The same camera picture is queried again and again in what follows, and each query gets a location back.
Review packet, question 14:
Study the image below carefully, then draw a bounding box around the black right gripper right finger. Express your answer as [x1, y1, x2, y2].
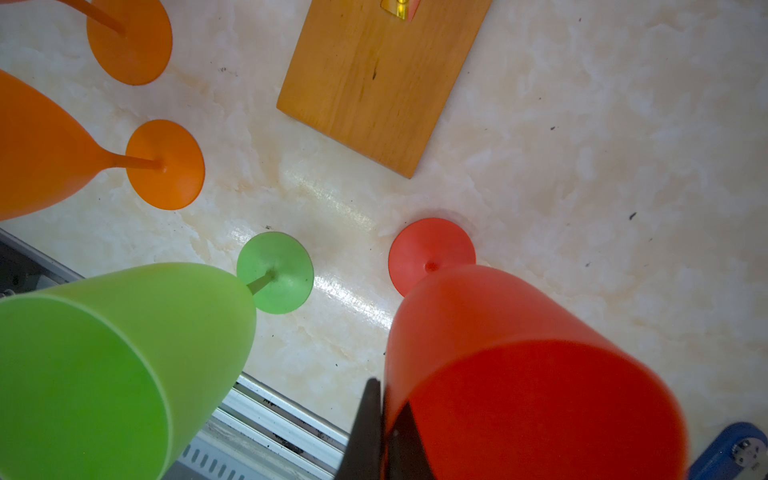
[386, 403, 435, 480]

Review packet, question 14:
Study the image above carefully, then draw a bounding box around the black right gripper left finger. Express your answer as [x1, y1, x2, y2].
[334, 378, 382, 480]

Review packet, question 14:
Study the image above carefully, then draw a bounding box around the red wine glass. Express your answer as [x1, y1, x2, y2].
[384, 218, 688, 479]

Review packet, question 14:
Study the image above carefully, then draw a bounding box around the green wine glass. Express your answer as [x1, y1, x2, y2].
[1, 231, 314, 479]

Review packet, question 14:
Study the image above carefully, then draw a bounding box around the orange wine glass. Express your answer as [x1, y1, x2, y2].
[65, 1, 173, 86]
[1, 72, 205, 220]

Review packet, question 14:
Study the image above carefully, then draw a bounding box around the orange wine glass front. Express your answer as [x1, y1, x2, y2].
[65, 1, 173, 86]

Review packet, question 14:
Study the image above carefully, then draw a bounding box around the orange wooden rack base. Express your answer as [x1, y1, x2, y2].
[277, 0, 491, 178]

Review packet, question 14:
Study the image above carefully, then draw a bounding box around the blue box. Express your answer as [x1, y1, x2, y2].
[687, 422, 767, 480]

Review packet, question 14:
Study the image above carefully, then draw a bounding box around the gold wire glass rack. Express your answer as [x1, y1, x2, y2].
[380, 0, 420, 22]

